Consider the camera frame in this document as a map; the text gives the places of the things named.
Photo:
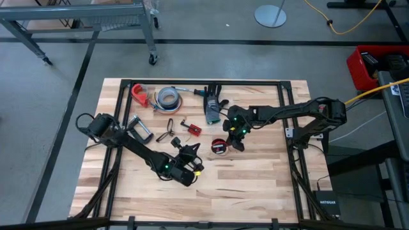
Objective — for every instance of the black aluminium extrusion frame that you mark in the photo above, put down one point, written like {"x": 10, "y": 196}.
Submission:
{"x": 179, "y": 82}

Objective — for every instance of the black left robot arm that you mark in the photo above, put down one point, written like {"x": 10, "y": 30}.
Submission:
{"x": 137, "y": 148}

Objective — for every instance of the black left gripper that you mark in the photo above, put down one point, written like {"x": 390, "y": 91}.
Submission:
{"x": 187, "y": 163}

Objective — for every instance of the black C-clamp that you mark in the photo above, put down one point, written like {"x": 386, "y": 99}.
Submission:
{"x": 134, "y": 132}

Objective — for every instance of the blue and black screwdriver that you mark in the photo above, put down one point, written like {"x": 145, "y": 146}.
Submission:
{"x": 198, "y": 92}

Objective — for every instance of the red terminal block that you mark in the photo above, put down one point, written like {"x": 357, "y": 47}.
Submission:
{"x": 195, "y": 129}

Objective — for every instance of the round metal stand base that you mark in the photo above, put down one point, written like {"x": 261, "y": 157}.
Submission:
{"x": 268, "y": 17}

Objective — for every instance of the black Netgear network switch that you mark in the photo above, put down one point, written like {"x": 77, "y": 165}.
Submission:
{"x": 327, "y": 204}

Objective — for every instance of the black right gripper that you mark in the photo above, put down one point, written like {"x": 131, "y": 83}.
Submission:
{"x": 241, "y": 123}

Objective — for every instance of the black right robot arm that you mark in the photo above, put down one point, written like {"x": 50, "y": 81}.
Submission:
{"x": 287, "y": 110}

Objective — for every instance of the black rectangular device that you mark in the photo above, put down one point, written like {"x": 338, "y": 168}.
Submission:
{"x": 370, "y": 62}

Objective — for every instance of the red tape dispenser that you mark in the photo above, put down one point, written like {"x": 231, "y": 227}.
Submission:
{"x": 138, "y": 92}

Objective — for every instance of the red plastic bin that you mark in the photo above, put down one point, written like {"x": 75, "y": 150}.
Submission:
{"x": 354, "y": 70}

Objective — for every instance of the grey and black work glove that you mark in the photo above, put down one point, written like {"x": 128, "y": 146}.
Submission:
{"x": 211, "y": 110}

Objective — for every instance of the grey duct tape roll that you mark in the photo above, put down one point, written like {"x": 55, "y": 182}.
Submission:
{"x": 160, "y": 97}

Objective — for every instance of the grey metal cart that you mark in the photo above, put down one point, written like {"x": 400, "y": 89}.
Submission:
{"x": 80, "y": 11}

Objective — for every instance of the black floor stand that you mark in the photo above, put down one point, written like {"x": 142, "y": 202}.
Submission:
{"x": 351, "y": 4}

